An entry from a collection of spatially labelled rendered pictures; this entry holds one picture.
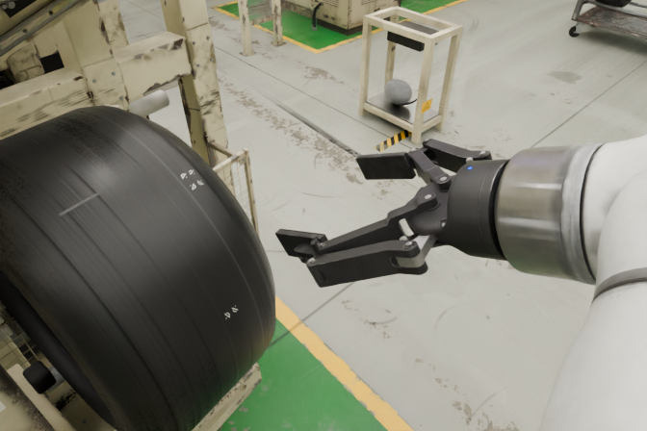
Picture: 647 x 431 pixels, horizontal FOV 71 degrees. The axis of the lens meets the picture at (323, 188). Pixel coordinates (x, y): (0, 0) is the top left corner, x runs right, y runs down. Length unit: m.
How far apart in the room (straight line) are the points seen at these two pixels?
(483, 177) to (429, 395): 1.83
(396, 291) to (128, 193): 1.87
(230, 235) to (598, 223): 0.53
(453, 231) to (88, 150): 0.55
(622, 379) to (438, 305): 2.19
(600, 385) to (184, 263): 0.55
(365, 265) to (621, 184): 0.18
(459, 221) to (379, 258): 0.07
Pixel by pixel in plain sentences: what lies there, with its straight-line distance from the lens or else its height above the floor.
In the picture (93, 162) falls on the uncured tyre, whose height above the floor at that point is 1.48.
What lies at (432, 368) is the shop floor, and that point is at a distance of 2.19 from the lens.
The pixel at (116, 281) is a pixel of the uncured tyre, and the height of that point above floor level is 1.40.
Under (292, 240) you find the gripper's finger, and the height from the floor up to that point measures 1.55.
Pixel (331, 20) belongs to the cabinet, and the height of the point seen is 0.12.
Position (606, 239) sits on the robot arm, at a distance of 0.28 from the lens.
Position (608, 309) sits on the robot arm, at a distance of 0.24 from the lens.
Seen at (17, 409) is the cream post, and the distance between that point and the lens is 0.89.
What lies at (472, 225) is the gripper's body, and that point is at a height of 1.63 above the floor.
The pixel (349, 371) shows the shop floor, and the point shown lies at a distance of 2.13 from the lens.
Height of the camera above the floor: 1.85
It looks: 39 degrees down
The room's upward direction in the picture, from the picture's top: straight up
